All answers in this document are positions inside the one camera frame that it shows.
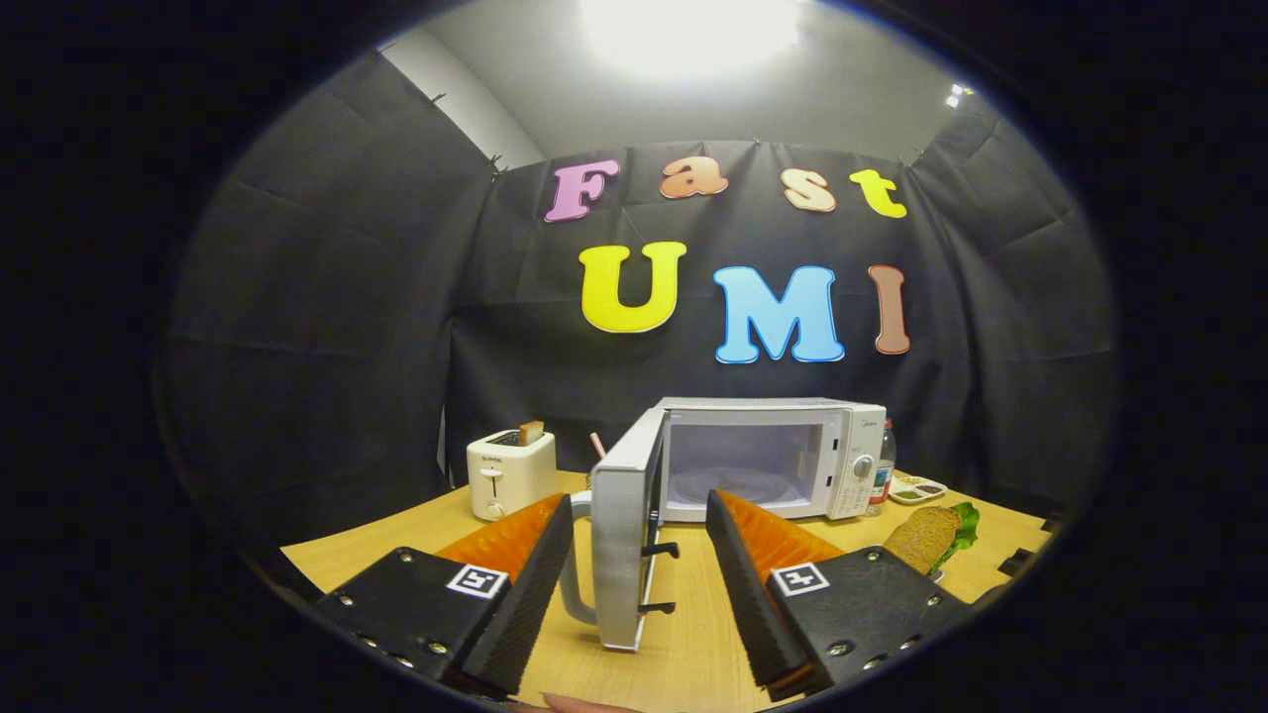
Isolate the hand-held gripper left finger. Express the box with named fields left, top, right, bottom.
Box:
left=317, top=492, right=576, bottom=696

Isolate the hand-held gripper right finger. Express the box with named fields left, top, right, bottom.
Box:
left=705, top=489, right=977, bottom=699

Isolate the white microwave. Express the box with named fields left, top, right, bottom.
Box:
left=558, top=396, right=889, bottom=653

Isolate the brown bread lettuce sandwich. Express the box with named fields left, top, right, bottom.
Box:
left=882, top=501, right=982, bottom=577

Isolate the white toaster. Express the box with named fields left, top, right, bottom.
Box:
left=466, top=429, right=559, bottom=523

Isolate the clear red label bottle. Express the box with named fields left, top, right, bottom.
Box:
left=868, top=421, right=898, bottom=518

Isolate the white divided bean dish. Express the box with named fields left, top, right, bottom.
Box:
left=889, top=473, right=948, bottom=506

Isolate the black backdrop cloth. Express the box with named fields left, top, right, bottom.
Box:
left=163, top=50, right=1120, bottom=556

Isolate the large ceiling light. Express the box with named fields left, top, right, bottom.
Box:
left=580, top=0, right=803, bottom=80

